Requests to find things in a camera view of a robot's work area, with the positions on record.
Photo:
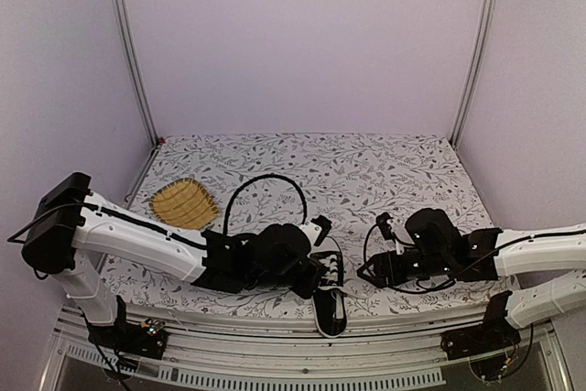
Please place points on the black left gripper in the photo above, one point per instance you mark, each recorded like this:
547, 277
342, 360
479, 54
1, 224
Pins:
307, 288

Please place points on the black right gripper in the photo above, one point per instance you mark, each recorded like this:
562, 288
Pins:
383, 259

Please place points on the black white canvas sneaker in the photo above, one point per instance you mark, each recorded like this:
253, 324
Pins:
328, 299

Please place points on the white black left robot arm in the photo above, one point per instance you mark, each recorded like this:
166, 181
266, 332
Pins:
72, 220

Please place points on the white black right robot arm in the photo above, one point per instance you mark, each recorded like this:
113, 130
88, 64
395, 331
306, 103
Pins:
437, 248

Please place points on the floral patterned table mat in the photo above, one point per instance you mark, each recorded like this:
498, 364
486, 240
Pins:
258, 180

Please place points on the yellow woven bamboo basket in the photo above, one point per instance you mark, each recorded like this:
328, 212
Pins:
184, 203

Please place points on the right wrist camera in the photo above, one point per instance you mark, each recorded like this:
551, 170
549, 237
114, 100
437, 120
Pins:
383, 223

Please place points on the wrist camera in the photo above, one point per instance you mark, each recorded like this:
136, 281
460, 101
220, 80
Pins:
383, 223
316, 229

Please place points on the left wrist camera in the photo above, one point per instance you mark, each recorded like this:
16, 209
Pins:
316, 229

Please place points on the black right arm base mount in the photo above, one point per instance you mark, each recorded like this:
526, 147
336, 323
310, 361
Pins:
493, 333

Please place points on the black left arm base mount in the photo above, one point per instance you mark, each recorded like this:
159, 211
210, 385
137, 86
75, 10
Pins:
146, 339

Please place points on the right rear aluminium frame post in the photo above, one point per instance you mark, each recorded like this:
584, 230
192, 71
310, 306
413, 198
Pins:
473, 72

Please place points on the aluminium frame post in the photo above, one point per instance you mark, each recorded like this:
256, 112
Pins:
131, 60
473, 72

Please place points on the left rear aluminium frame post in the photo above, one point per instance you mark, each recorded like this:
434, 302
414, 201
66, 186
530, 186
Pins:
131, 60

